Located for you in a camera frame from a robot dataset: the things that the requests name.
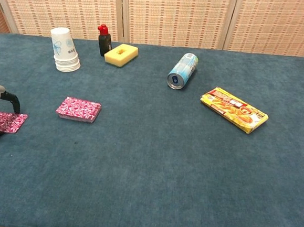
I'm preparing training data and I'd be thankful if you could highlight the white paper cup stack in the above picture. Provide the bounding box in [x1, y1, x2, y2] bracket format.
[47, 26, 84, 73]

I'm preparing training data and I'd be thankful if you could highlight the bamboo folding screen panel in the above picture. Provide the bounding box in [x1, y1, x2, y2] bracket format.
[118, 0, 239, 52]
[0, 0, 126, 43]
[222, 0, 304, 58]

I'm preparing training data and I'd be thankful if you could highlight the black bottle red cap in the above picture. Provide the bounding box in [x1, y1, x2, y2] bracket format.
[95, 23, 114, 58]

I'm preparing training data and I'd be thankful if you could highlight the yellow sponge block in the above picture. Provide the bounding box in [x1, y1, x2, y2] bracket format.
[103, 42, 140, 69]

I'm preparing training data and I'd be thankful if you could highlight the blue carpet table cover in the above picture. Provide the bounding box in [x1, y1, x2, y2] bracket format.
[0, 32, 304, 227]

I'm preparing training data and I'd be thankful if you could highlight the light blue drink can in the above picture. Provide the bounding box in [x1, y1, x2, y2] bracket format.
[166, 51, 200, 92]

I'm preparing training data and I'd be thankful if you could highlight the yellow curry sauce box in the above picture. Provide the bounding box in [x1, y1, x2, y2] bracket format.
[197, 85, 271, 136]

